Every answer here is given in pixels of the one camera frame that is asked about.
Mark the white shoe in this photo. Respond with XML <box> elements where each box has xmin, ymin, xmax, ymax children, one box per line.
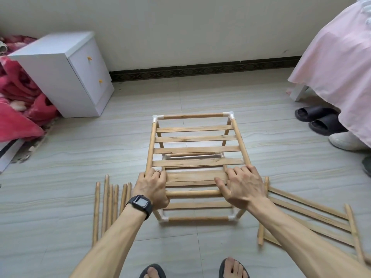
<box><xmin>328</xmin><ymin>131</ymin><xmax>370</xmax><ymax>152</ymax></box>

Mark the person's black sandal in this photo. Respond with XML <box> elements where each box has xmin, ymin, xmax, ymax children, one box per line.
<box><xmin>139</xmin><ymin>264</ymin><xmax>167</xmax><ymax>278</ymax></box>
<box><xmin>218</xmin><ymin>257</ymin><xmax>250</xmax><ymax>278</ymax></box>

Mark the white box cabinet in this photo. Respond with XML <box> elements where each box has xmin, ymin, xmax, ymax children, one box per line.
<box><xmin>8</xmin><ymin>31</ymin><xmax>115</xmax><ymax>118</ymax></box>

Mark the white bed leg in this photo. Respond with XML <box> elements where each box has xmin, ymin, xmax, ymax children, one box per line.
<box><xmin>289</xmin><ymin>84</ymin><xmax>309</xmax><ymax>102</ymax></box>

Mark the pink ruffled bed skirt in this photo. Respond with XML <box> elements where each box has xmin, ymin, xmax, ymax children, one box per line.
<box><xmin>288</xmin><ymin>3</ymin><xmax>371</xmax><ymax>148</ymax></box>

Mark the red fleece blanket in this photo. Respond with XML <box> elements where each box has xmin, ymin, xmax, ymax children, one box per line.
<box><xmin>0</xmin><ymin>36</ymin><xmax>59</xmax><ymax>142</ymax></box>

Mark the person's right forearm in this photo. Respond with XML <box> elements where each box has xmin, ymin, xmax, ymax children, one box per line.
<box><xmin>249</xmin><ymin>197</ymin><xmax>371</xmax><ymax>278</ymax></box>

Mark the black slipper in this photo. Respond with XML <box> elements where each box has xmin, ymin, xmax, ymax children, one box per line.
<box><xmin>294</xmin><ymin>106</ymin><xmax>340</xmax><ymax>123</ymax></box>
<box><xmin>309</xmin><ymin>114</ymin><xmax>349</xmax><ymax>137</ymax></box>

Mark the person's left hand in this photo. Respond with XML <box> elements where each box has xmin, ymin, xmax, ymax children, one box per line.
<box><xmin>132</xmin><ymin>168</ymin><xmax>170</xmax><ymax>211</ymax></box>

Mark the black smartwatch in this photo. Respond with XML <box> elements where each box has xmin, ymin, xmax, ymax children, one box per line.
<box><xmin>126</xmin><ymin>194</ymin><xmax>153</xmax><ymax>220</ymax></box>

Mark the pile of wooden dowels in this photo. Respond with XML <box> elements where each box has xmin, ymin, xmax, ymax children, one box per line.
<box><xmin>92</xmin><ymin>175</ymin><xmax>133</xmax><ymax>247</ymax></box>

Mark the person's left forearm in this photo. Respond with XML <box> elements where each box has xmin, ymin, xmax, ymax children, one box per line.
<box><xmin>70</xmin><ymin>205</ymin><xmax>148</xmax><ymax>278</ymax></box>

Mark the person's right hand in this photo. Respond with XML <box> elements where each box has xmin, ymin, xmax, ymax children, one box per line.
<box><xmin>214</xmin><ymin>164</ymin><xmax>269</xmax><ymax>211</ymax></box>

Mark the flat white box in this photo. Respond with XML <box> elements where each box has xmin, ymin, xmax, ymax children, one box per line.
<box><xmin>0</xmin><ymin>139</ymin><xmax>27</xmax><ymax>173</ymax></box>

